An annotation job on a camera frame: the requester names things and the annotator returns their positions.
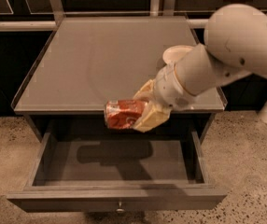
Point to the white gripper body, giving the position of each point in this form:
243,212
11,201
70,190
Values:
170,87

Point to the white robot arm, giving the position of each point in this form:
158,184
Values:
235,46

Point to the open grey top drawer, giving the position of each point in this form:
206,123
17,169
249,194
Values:
93,176

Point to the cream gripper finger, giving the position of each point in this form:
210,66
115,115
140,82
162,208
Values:
146,92
153,116

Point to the metal drawer knob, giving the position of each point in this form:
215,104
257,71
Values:
120,209

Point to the grey cabinet with glass top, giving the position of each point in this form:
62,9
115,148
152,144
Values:
90,61

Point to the white paper bowl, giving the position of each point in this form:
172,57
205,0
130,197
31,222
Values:
175,53

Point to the red coke can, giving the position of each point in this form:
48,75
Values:
123,114

